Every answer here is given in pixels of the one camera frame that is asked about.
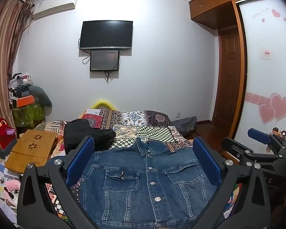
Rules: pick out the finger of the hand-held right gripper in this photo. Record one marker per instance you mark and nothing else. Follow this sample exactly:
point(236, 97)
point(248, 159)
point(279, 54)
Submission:
point(259, 135)
point(233, 145)

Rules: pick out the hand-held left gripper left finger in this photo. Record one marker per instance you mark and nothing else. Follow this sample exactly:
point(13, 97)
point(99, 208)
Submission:
point(79, 158)

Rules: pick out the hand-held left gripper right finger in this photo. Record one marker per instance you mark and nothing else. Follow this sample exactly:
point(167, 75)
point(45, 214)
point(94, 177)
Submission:
point(206, 159)

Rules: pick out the blue denim jacket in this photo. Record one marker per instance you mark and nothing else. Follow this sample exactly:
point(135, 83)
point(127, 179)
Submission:
point(133, 195)

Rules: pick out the pile of clothes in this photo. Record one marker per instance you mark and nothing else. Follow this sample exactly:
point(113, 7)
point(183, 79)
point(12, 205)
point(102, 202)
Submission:
point(20, 85)

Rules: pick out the grey bag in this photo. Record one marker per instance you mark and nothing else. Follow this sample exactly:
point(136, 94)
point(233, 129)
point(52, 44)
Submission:
point(184, 125)

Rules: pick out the wooden folding lap table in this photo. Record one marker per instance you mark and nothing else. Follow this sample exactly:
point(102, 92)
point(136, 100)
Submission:
point(31, 152)

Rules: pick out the brown wooden door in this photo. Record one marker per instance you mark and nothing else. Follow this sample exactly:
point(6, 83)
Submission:
point(228, 81)

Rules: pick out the patchwork printed blanket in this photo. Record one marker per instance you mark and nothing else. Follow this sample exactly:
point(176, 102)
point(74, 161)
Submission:
point(133, 121)

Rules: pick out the green patterned cloth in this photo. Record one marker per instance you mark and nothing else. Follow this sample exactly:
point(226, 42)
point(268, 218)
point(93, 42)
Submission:
point(28, 115)

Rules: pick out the grey storage box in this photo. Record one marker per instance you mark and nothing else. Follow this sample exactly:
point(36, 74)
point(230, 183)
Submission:
point(7, 148)

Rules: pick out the grey-green garment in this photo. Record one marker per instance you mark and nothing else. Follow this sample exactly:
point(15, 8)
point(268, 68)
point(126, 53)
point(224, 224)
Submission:
point(41, 95)

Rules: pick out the pink plush toy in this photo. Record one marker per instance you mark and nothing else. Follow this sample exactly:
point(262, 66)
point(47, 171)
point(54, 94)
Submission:
point(12, 188)

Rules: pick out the orange box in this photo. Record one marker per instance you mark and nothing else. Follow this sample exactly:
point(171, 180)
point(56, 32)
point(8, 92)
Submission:
point(25, 102)

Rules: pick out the small door sticker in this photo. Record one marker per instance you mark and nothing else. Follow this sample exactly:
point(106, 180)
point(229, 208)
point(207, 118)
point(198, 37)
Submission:
point(266, 54)

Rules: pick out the stack of booklets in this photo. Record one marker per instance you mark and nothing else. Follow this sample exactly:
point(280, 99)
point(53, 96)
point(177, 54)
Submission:
point(0, 179)

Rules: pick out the brown striped curtain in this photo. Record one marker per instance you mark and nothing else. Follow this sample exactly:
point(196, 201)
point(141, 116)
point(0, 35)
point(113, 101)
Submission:
point(4, 52)

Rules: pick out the white air conditioner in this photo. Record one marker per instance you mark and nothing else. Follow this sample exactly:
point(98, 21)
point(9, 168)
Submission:
point(54, 4)

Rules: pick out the yellow curved bed rail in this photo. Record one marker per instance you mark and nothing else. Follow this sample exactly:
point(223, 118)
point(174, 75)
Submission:
point(102, 103)

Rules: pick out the small black wall monitor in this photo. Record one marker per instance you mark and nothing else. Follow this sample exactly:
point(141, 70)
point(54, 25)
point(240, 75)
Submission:
point(104, 60)

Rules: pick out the black wall television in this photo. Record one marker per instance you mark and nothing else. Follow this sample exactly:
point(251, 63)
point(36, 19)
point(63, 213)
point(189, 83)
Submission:
point(106, 34)

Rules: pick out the wooden wardrobe frame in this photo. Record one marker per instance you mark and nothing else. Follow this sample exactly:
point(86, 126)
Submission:
point(212, 4)

